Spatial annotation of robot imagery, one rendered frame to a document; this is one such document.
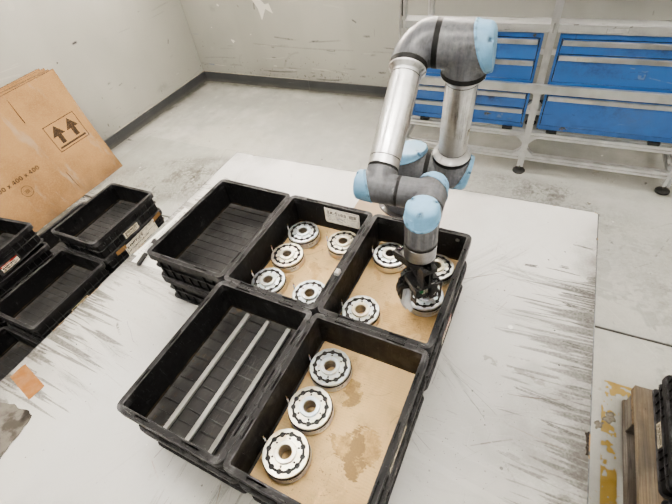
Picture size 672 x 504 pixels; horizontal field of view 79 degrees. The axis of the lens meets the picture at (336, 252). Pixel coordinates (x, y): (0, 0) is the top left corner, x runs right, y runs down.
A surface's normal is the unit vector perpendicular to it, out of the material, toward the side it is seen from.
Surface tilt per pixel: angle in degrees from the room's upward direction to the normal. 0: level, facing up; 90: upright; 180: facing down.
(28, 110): 81
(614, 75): 90
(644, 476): 1
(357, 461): 0
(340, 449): 0
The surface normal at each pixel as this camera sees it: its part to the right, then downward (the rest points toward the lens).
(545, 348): -0.11, -0.70
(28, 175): 0.85, 0.04
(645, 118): -0.41, 0.69
